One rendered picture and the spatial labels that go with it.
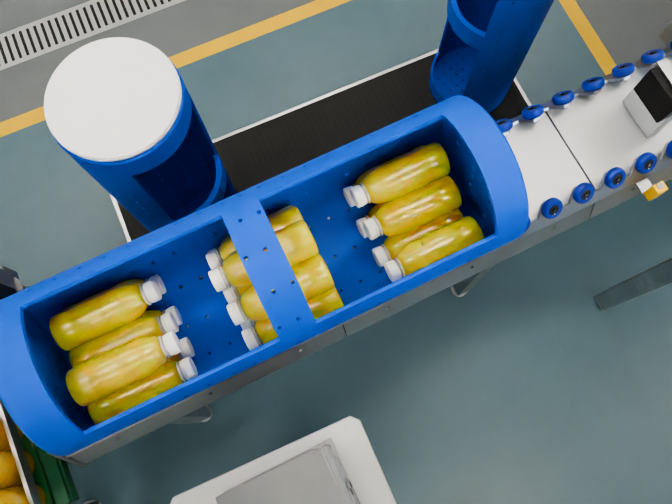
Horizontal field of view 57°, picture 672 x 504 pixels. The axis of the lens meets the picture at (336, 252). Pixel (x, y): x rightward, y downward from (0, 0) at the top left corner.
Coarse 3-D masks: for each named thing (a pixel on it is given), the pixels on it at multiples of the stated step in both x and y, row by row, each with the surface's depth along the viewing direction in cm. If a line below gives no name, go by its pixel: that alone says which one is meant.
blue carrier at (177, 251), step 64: (384, 128) 107; (448, 128) 118; (256, 192) 101; (320, 192) 120; (512, 192) 100; (128, 256) 97; (192, 256) 118; (256, 256) 94; (448, 256) 104; (0, 320) 94; (192, 320) 120; (320, 320) 101; (0, 384) 90; (64, 384) 112; (192, 384) 99; (64, 448) 97
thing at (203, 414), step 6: (204, 408) 200; (210, 408) 207; (192, 414) 180; (198, 414) 188; (204, 414) 196; (210, 414) 207; (174, 420) 167; (180, 420) 174; (186, 420) 181; (192, 420) 189; (198, 420) 197; (204, 420) 206
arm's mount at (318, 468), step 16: (320, 448) 72; (288, 464) 76; (304, 464) 74; (320, 464) 72; (336, 464) 85; (256, 480) 80; (272, 480) 78; (288, 480) 76; (304, 480) 74; (320, 480) 73; (336, 480) 71; (224, 496) 85; (240, 496) 82; (256, 496) 80; (272, 496) 78; (288, 496) 77; (304, 496) 75; (320, 496) 73; (336, 496) 71; (352, 496) 80
